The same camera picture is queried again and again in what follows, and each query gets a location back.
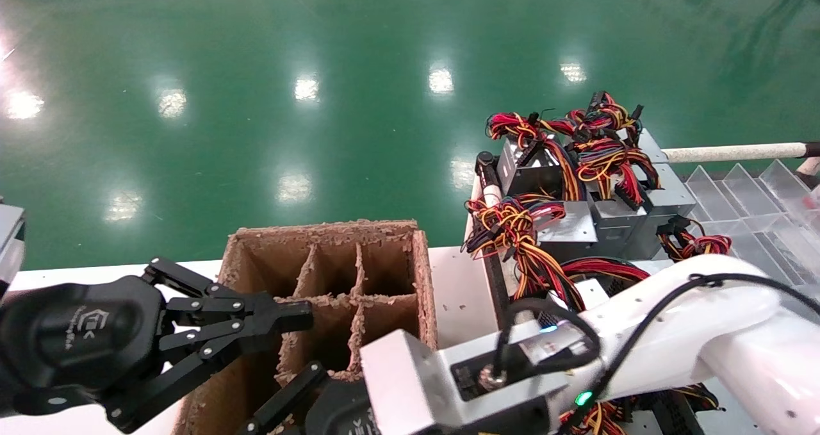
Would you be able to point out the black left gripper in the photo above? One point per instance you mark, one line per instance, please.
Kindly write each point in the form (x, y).
(77, 339)

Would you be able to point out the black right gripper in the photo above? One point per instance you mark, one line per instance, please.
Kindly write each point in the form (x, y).
(343, 412)

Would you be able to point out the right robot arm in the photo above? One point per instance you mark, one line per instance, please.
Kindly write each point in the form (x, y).
(705, 320)

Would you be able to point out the brown cardboard divider box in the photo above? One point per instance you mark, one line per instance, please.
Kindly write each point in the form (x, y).
(384, 262)

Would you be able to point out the black pipe joint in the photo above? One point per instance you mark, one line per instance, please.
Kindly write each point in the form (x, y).
(813, 148)
(487, 166)

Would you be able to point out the grey power supply dark face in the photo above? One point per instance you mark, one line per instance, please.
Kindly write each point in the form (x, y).
(532, 175)

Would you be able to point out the silver power supply unit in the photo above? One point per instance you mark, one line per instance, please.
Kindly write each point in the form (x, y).
(672, 191)
(573, 220)

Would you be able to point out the dark grey power supply unit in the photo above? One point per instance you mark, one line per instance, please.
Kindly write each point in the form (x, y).
(615, 220)

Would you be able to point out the long white pipe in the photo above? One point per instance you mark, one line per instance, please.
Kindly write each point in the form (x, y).
(737, 152)

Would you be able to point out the clear plastic divider tray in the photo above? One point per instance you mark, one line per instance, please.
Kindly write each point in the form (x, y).
(756, 198)

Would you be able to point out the short white pipe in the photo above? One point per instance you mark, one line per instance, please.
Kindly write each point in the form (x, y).
(810, 165)

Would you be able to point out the black rack rail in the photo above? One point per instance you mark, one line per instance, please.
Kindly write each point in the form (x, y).
(498, 287)

